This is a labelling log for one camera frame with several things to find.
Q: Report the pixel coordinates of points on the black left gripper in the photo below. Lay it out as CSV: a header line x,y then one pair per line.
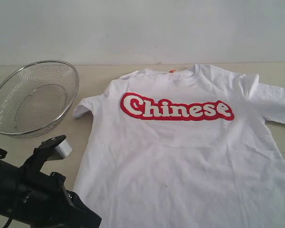
x,y
43,198

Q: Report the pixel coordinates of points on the white t-shirt red lettering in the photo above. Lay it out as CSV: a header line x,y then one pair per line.
x,y
187,149

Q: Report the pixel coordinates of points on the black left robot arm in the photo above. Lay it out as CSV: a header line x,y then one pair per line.
x,y
8,187

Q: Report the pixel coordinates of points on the round metal mesh basket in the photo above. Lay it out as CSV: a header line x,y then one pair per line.
x,y
35,98

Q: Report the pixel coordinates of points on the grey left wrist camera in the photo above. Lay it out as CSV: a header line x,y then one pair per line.
x,y
56,148

